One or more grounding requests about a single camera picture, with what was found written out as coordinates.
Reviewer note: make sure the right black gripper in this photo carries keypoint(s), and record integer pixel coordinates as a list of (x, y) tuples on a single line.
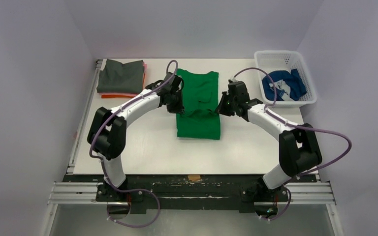
[(226, 104)]

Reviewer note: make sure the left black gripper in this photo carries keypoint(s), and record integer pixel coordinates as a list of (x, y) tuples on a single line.
[(178, 108)]

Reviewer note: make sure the green t shirt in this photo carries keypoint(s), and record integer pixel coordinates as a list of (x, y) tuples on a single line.
[(200, 99)]

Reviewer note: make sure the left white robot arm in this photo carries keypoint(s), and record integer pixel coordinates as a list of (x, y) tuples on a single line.
[(107, 134)]

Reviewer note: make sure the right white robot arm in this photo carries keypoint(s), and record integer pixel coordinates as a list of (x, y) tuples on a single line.
[(298, 147)]

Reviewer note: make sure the folded pink t shirt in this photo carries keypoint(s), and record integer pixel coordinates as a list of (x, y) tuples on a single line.
[(144, 78)]

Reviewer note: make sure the white plastic basket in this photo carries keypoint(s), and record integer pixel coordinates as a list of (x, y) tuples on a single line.
[(273, 60)]

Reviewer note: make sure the folded orange t shirt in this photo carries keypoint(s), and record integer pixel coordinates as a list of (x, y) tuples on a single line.
[(120, 86)]

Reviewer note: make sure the blue white t shirt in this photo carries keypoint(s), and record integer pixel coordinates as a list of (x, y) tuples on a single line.
[(289, 85)]

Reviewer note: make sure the brown tape piece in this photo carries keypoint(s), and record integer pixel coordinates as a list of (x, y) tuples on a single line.
[(194, 178)]

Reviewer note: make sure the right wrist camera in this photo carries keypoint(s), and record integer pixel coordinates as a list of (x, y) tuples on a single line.
[(232, 80)]

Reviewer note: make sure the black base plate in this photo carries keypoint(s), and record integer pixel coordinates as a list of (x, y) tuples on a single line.
[(140, 193)]

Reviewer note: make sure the aluminium rail frame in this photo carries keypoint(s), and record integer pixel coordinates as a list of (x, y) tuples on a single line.
[(225, 67)]

